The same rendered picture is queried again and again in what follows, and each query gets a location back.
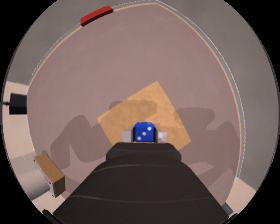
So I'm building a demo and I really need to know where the tan square mat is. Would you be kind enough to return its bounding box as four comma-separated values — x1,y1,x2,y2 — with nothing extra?
97,81,191,150

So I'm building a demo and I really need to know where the blue die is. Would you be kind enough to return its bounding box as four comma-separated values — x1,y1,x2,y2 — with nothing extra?
135,122,154,142

